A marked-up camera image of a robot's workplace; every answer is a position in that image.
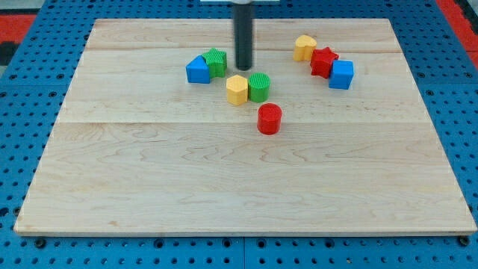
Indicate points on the yellow hexagon block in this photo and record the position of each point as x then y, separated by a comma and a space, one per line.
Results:
237, 90

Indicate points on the red star block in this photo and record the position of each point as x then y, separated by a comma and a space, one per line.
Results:
321, 62

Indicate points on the green star block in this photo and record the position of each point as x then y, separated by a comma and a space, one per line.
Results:
216, 60

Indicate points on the light wooden board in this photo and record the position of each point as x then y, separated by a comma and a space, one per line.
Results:
137, 151

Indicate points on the green cylinder block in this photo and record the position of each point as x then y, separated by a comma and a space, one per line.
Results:
259, 85

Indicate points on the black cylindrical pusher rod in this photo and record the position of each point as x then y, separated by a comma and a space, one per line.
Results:
242, 26

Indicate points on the yellow heart block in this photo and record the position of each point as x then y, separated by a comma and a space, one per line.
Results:
304, 47

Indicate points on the blue triangle block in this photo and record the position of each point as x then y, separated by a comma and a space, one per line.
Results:
197, 71

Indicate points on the blue cube block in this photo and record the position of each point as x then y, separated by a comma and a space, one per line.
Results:
341, 74

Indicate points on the red cylinder block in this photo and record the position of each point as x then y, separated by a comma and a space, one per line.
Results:
269, 119

